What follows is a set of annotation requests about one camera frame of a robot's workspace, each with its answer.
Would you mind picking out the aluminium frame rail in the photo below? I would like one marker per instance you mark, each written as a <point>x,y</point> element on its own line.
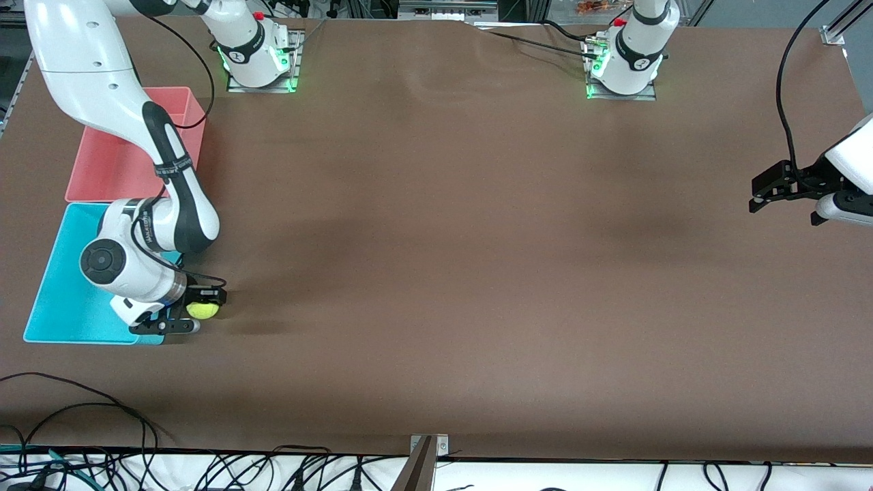
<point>447,8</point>

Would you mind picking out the pink plastic bin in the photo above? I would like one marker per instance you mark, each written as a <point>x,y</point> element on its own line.
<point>102,170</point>

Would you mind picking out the blue plastic bin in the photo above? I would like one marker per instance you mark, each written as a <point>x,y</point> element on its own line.
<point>61,300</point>

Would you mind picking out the orange items behind table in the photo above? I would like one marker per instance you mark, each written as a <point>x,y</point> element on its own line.
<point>593,7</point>

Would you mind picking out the brown table cover mat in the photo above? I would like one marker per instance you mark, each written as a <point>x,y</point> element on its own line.
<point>436,307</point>

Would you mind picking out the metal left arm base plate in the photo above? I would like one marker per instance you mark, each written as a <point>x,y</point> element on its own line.
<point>648,95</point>

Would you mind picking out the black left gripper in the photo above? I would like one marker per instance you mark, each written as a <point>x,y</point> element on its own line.
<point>809,176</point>

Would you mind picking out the grey metal pole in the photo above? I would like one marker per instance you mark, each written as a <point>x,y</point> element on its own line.
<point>419,470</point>

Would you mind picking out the aluminium corner bracket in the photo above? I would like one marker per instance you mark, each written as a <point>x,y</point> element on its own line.
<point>832,35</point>

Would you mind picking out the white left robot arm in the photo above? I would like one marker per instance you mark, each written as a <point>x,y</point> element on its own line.
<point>638,65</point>

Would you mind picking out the yellow-green tennis ball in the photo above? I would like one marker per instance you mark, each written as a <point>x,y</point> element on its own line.
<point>202,311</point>

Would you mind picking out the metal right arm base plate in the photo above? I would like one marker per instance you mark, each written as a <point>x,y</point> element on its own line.
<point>262,89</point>

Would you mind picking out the small metal clamp bracket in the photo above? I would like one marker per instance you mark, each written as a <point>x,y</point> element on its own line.
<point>443,447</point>

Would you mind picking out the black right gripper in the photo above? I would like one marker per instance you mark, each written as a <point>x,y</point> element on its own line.
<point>193,294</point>

